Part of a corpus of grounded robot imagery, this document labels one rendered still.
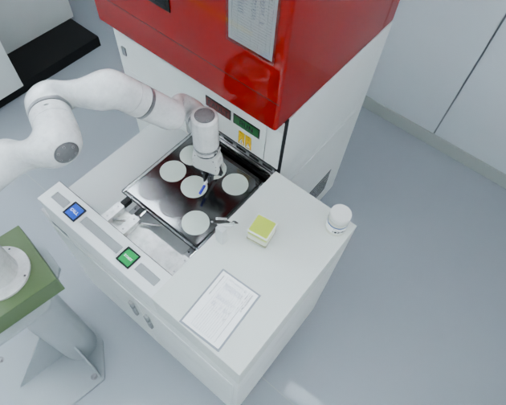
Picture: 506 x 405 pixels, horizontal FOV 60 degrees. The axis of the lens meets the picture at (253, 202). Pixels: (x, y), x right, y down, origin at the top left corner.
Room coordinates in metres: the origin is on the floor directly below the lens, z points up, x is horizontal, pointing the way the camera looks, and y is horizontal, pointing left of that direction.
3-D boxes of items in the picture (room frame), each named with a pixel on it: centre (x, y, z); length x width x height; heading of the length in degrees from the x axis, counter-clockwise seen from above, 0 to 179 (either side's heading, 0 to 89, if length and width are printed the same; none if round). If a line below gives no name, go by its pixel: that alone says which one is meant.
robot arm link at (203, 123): (0.90, 0.17, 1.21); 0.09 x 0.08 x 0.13; 32
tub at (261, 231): (0.67, -0.04, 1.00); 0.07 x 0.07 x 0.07; 65
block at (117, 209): (0.74, 0.49, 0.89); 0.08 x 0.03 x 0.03; 146
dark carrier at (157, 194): (0.88, 0.22, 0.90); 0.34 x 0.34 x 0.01; 56
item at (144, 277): (0.62, 0.48, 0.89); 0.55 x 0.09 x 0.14; 56
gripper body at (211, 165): (0.89, 0.17, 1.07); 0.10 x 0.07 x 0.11; 72
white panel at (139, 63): (1.18, 0.26, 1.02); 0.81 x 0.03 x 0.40; 56
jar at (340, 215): (0.73, -0.28, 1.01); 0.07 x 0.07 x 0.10
